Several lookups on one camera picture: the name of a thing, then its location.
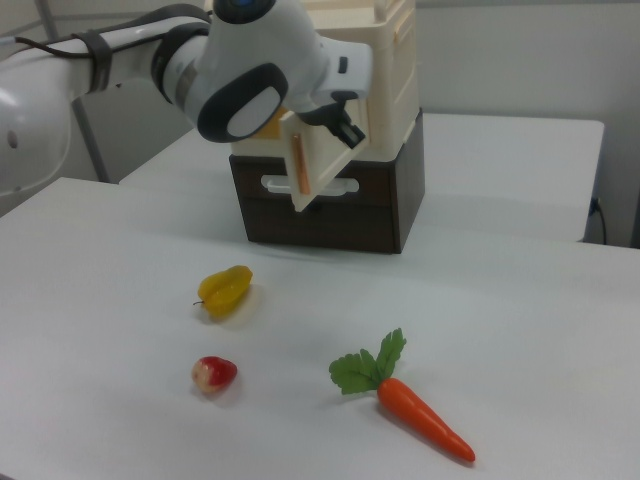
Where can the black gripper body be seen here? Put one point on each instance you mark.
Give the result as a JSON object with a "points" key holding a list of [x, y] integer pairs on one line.
{"points": [[320, 112]]}

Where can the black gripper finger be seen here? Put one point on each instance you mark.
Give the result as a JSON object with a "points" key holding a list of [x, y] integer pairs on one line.
{"points": [[347, 132]]}

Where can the cream cabinet door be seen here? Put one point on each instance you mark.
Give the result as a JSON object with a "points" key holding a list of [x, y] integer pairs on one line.
{"points": [[325, 150]]}

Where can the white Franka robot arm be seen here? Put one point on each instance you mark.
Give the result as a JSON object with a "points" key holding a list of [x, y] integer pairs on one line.
{"points": [[250, 50]]}

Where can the cream plastic toy cabinet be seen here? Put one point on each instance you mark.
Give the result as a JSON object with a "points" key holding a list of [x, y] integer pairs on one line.
{"points": [[395, 75]]}

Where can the dark brown drawer base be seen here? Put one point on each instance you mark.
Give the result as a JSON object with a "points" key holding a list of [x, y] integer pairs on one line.
{"points": [[325, 225]]}

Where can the yellow toy starfruit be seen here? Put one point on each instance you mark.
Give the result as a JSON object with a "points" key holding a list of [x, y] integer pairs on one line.
{"points": [[222, 295]]}

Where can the orange toy carrot green leaves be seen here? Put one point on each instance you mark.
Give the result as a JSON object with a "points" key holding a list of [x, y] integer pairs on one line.
{"points": [[415, 410]]}

